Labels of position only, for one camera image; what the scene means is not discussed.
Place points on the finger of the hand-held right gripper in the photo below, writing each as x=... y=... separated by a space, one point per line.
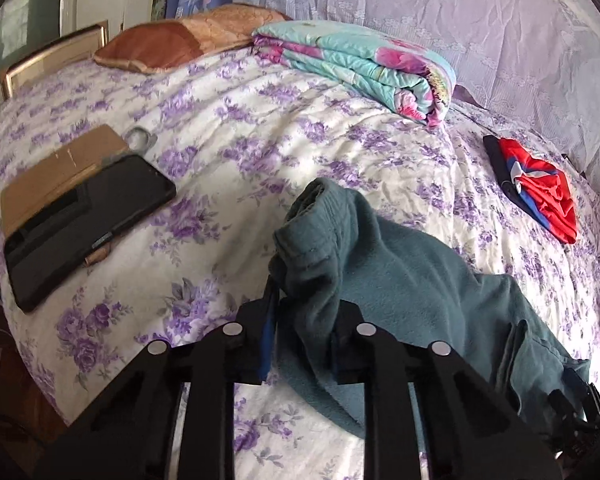
x=582 y=400

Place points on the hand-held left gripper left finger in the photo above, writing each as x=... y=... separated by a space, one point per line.
x=267 y=345

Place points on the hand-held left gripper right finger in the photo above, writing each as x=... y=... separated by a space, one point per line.
x=336 y=362

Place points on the teal pants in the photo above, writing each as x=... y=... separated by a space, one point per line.
x=420 y=285

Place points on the red garment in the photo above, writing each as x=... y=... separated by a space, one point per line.
x=555 y=205

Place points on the bed with purple floral sheet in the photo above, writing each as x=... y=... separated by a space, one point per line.
x=280 y=125

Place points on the brown cardboard box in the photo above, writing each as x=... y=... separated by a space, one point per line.
x=45 y=175

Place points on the folded turquoise floral quilt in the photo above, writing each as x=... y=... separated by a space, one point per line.
x=355 y=60

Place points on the brown satin pillow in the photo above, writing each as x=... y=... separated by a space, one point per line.
x=180 y=40

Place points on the gold wooden frame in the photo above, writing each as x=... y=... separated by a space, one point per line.
x=55 y=52

